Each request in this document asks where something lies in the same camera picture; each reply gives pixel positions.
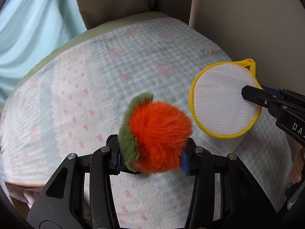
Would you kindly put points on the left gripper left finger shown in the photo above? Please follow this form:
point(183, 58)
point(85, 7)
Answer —
point(79, 193)

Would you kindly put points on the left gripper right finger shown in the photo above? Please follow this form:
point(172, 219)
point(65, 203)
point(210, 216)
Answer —
point(225, 193)

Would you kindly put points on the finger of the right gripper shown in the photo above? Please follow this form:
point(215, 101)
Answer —
point(265, 96)

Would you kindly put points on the yellow rimmed white mesh pad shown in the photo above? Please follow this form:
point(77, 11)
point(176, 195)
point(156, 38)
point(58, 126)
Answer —
point(216, 102)

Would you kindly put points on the orange green furry pompom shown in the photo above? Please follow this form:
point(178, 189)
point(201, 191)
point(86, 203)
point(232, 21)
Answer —
point(153, 135)

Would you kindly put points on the right hand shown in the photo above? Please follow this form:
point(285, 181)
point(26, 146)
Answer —
point(297, 167)

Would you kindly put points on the cardboard box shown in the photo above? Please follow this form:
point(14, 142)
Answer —
point(26, 193)

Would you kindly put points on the green bed sheet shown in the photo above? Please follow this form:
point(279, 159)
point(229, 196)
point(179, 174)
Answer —
point(89, 34)

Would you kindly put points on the light blue curtain cloth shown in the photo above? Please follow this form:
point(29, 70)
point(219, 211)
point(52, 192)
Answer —
point(31, 30)

